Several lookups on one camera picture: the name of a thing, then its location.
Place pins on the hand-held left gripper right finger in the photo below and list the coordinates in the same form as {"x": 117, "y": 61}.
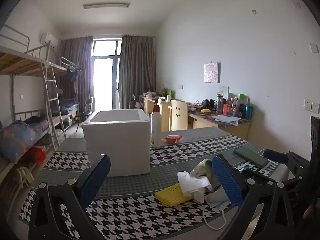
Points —
{"x": 227, "y": 182}

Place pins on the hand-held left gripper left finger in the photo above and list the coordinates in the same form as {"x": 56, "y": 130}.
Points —
{"x": 96, "y": 180}

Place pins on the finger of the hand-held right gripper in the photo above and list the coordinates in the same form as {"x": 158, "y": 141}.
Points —
{"x": 275, "y": 156}
{"x": 260, "y": 174}

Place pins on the grey sock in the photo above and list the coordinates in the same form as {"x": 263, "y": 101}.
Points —
{"x": 214, "y": 195}

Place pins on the blue face mask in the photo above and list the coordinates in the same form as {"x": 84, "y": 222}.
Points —
{"x": 220, "y": 205}

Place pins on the printed plastic wrapper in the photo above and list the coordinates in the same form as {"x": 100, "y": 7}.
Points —
{"x": 201, "y": 167}

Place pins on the white tissue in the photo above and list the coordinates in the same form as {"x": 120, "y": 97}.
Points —
{"x": 192, "y": 182}

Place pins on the white foam box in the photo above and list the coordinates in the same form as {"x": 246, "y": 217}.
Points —
{"x": 117, "y": 145}

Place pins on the yellow foam fruit net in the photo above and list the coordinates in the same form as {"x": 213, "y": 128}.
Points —
{"x": 170, "y": 196}

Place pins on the person's right hand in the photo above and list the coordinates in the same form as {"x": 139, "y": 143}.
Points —
{"x": 312, "y": 211}

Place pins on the dark green phone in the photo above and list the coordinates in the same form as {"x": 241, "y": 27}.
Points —
{"x": 250, "y": 156}

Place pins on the wooden desk with patterned top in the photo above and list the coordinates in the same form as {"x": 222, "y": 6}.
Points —
{"x": 220, "y": 128}

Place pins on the row of toiletry bottles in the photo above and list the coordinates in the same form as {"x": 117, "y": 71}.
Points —
{"x": 240, "y": 108}

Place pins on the printed papers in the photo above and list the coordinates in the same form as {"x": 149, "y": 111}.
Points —
{"x": 227, "y": 120}

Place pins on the red bag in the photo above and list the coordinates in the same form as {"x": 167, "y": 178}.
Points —
{"x": 38, "y": 155}

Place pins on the black folding chair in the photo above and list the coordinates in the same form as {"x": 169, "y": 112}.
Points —
{"x": 85, "y": 112}

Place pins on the red snack packet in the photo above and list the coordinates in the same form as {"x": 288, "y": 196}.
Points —
{"x": 172, "y": 139}

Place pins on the yellow pouch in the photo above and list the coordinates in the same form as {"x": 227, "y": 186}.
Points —
{"x": 205, "y": 110}

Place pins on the clear water tumbler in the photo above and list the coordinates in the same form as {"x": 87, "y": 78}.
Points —
{"x": 219, "y": 103}

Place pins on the white pump bottle red nozzle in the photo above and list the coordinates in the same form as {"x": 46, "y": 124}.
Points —
{"x": 156, "y": 130}

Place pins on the dark blue checked quilt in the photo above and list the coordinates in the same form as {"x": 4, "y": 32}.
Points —
{"x": 68, "y": 106}

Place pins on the black round object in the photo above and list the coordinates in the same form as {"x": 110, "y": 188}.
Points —
{"x": 208, "y": 104}

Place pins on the wooden chair with smiley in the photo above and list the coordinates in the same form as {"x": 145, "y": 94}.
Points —
{"x": 178, "y": 115}

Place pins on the dark folded garment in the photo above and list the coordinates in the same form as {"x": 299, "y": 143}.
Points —
{"x": 36, "y": 120}

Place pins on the blue patterned quilt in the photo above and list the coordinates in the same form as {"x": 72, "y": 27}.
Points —
{"x": 17, "y": 137}

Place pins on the metal bunk ladder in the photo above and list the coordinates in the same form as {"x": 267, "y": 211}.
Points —
{"x": 51, "y": 100}

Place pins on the glass balcony door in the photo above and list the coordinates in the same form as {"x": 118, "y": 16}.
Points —
{"x": 105, "y": 80}

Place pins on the hanging dark clothes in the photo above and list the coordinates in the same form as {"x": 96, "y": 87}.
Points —
{"x": 73, "y": 74}

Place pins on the small metal bunk bed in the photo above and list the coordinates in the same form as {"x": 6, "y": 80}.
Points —
{"x": 70, "y": 66}

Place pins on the brown curtain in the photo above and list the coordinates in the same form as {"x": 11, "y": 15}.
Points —
{"x": 137, "y": 67}
{"x": 75, "y": 62}

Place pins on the large metal bunk bed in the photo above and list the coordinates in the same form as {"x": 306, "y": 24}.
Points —
{"x": 15, "y": 62}

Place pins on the white air conditioner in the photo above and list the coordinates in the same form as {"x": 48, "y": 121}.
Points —
{"x": 48, "y": 39}

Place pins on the ceiling tube light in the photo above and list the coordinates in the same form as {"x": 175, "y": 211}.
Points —
{"x": 106, "y": 5}

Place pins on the white double wall socket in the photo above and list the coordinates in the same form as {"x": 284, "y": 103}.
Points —
{"x": 311, "y": 105}

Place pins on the white wall notes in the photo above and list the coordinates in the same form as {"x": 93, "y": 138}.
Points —
{"x": 223, "y": 91}

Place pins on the wall poster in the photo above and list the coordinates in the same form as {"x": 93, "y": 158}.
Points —
{"x": 212, "y": 72}

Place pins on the white wall switch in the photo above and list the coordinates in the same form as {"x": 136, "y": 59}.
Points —
{"x": 314, "y": 47}

